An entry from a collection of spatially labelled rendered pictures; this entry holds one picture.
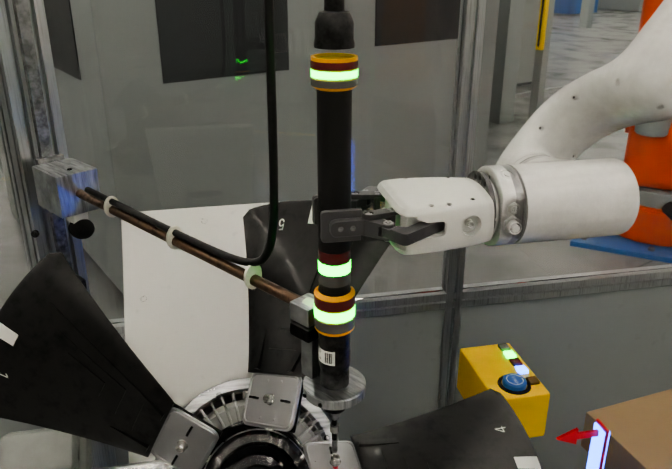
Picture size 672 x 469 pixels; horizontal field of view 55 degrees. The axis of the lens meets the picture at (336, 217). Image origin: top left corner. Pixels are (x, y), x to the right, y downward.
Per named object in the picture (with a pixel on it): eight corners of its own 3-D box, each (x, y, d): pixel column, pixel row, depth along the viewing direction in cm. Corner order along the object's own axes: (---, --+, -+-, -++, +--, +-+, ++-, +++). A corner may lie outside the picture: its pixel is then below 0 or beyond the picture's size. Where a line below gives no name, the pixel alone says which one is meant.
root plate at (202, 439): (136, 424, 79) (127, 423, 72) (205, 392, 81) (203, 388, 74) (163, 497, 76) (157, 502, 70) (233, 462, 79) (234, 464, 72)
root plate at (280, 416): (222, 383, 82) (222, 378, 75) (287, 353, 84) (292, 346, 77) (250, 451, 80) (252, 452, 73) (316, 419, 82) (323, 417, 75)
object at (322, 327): (305, 324, 69) (305, 314, 69) (333, 309, 72) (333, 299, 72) (335, 339, 67) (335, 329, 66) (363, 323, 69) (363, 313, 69)
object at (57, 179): (35, 207, 112) (27, 160, 109) (74, 197, 117) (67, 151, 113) (63, 223, 105) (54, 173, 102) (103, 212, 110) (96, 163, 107)
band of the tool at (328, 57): (301, 88, 60) (300, 56, 59) (333, 82, 63) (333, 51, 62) (335, 94, 57) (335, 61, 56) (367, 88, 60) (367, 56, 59)
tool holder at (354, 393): (277, 384, 74) (274, 308, 70) (321, 358, 78) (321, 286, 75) (335, 420, 68) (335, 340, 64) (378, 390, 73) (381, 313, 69)
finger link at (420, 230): (436, 250, 59) (377, 242, 61) (450, 220, 66) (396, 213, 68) (437, 238, 59) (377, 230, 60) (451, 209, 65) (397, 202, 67)
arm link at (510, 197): (523, 258, 66) (495, 261, 65) (487, 226, 74) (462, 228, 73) (533, 180, 63) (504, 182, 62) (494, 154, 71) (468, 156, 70)
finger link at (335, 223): (395, 248, 62) (325, 254, 61) (385, 235, 65) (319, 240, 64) (396, 217, 61) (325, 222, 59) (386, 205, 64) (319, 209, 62)
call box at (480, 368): (455, 393, 125) (459, 346, 121) (504, 387, 127) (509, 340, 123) (489, 451, 110) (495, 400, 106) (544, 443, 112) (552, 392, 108)
